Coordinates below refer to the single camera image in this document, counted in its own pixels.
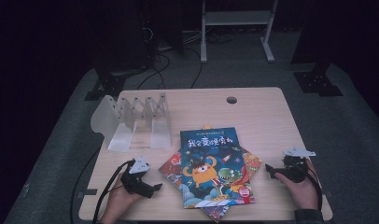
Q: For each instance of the clear folding book rack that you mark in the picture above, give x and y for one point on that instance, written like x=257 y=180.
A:
x=122 y=124

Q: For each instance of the blue monster picture book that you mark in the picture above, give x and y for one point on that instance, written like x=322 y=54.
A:
x=212 y=165

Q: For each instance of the light blue animals picture book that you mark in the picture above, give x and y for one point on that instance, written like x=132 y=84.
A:
x=170 y=171

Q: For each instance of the dark tape strip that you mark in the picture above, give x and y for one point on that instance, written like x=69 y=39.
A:
x=327 y=193
x=88 y=192

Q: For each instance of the white metal stand frame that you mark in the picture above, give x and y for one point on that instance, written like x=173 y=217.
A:
x=237 y=18

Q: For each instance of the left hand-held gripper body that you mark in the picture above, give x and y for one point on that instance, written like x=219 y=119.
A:
x=137 y=182

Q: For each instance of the person's right hand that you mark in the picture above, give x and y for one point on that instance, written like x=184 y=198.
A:
x=304 y=194

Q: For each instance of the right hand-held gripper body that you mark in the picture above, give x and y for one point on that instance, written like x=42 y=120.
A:
x=295 y=169

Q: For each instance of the person's left hand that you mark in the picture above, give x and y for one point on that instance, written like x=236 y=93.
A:
x=119 y=200

